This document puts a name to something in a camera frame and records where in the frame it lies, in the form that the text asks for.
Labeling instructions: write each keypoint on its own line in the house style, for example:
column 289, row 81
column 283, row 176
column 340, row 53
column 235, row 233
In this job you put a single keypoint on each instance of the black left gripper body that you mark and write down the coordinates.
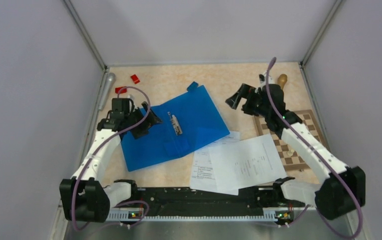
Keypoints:
column 135, row 114

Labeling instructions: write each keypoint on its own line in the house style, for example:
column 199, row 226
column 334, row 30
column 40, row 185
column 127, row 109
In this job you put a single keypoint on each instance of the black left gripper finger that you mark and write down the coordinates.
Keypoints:
column 142, row 129
column 152, row 118

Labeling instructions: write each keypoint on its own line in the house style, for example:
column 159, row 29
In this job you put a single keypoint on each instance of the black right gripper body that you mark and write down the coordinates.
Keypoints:
column 254, row 106

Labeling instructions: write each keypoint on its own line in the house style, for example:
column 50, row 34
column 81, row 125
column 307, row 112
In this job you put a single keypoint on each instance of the blue clip file folder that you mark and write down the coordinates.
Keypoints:
column 189, row 122

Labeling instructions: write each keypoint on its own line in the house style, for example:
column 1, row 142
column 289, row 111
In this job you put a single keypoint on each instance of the English printed paper sheet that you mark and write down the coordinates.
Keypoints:
column 246, row 163

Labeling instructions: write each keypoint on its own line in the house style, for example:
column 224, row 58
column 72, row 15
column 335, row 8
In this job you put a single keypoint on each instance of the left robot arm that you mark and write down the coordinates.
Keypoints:
column 83, row 197

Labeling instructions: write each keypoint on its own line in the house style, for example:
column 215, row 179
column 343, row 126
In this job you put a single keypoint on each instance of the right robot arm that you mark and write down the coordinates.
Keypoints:
column 341, row 189

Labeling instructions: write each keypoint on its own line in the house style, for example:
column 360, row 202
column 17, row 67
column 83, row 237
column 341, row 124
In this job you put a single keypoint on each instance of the red block near folder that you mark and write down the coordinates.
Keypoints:
column 135, row 79

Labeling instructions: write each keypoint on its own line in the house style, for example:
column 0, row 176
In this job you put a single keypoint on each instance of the red block far left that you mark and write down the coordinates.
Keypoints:
column 121, row 90

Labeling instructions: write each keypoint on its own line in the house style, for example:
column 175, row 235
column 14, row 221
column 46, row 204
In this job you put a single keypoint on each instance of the silver microphone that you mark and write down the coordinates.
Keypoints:
column 109, row 82

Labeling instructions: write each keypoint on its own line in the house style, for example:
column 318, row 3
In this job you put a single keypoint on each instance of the blue block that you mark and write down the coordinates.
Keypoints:
column 193, row 86

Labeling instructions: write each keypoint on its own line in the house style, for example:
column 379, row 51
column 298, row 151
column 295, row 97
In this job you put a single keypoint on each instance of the cream chess pawn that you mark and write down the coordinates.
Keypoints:
column 290, row 152

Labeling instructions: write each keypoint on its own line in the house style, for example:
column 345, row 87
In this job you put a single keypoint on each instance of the Chinese printed paper sheet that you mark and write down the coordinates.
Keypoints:
column 202, row 176

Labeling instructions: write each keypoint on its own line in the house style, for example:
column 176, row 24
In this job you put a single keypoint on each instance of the wooden pestle handle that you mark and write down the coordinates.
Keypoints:
column 282, row 80

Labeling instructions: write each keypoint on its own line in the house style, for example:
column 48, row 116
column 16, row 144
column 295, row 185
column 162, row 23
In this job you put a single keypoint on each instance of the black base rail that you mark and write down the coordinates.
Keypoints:
column 183, row 201

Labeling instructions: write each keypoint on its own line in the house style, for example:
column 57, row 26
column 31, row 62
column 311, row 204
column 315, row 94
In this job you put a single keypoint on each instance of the aluminium frame rail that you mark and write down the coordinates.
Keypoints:
column 125, row 215

